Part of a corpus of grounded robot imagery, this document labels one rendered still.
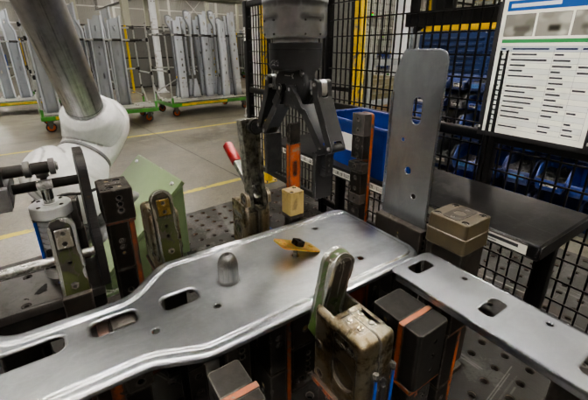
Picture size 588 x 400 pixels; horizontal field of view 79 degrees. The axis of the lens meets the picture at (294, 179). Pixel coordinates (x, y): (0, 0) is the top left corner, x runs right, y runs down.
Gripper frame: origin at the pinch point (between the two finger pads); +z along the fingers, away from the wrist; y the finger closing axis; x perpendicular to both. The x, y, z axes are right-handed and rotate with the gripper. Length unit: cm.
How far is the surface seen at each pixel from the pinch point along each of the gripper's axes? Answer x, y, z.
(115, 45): 92, -728, -24
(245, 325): -14.9, 10.2, 14.6
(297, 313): -7.8, 11.7, 15.1
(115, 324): -29.0, -1.2, 15.7
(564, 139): 54, 17, -2
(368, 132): 30.4, -13.9, -0.6
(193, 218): 8, -85, 45
